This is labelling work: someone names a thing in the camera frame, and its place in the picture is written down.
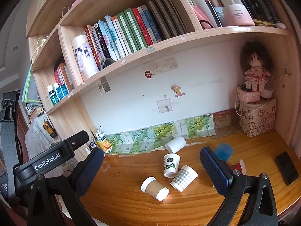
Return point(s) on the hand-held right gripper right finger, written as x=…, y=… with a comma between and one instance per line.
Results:
x=215, y=169

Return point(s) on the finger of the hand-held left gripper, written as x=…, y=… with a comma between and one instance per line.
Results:
x=78, y=138

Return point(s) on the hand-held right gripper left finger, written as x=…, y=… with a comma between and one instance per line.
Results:
x=90, y=171

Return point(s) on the grey checkered paper cup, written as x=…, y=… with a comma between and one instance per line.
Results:
x=184, y=177

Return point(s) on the plain white paper cup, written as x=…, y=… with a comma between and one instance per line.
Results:
x=176, y=144

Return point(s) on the brown sleeve paper cup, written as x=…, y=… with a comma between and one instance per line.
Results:
x=154, y=187

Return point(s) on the blue plastic cup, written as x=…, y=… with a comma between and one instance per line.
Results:
x=224, y=151

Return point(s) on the red paper cup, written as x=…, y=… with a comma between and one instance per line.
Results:
x=235, y=167

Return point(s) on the white leaf print paper cup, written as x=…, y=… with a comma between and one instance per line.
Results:
x=171, y=166

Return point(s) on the small white bottle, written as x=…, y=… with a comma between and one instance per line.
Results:
x=87, y=150
x=92, y=144

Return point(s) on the wooden bookshelf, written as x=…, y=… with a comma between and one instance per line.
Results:
x=70, y=122

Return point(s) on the orange print pen holder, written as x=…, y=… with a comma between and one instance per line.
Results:
x=104, y=144

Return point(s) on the printed blanket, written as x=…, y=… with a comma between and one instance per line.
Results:
x=35, y=134

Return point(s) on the green grape print tissue pack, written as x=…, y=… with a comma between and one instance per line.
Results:
x=141, y=139
x=162, y=131
x=199, y=124
x=121, y=142

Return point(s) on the teal bottle with white cap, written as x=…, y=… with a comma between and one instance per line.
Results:
x=52, y=96
x=62, y=91

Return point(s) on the pink print tissue pack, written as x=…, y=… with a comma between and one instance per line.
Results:
x=222, y=120

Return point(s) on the clear acrylic hook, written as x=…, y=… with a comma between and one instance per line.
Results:
x=103, y=86

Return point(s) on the beige printed storage bag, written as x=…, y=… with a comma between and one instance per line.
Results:
x=257, y=120

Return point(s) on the black smartphone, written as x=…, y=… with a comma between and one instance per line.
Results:
x=287, y=168

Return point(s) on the pink round tin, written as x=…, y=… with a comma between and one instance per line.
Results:
x=249, y=95

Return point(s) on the black hair claw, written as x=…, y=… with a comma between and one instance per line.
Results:
x=108, y=62

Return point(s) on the white printed tumbler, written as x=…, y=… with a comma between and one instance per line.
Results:
x=84, y=56

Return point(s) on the small white device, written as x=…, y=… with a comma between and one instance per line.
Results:
x=268, y=92

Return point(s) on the curly hair rag doll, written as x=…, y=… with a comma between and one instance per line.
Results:
x=256, y=70

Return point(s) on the row of colourful books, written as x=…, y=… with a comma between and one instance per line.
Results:
x=131, y=30

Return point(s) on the gold hair clip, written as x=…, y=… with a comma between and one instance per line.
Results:
x=264, y=23

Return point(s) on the pink notebook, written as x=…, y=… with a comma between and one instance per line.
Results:
x=199, y=14

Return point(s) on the small pink oval object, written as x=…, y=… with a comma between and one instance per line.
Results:
x=280, y=26

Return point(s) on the tall white bottle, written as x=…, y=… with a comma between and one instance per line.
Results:
x=199, y=2

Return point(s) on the square clear wall sticker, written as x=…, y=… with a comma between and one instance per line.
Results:
x=164, y=106

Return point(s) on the red wall sticker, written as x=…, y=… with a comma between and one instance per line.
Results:
x=148, y=73

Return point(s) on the small wall hook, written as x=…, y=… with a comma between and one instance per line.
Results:
x=285, y=71

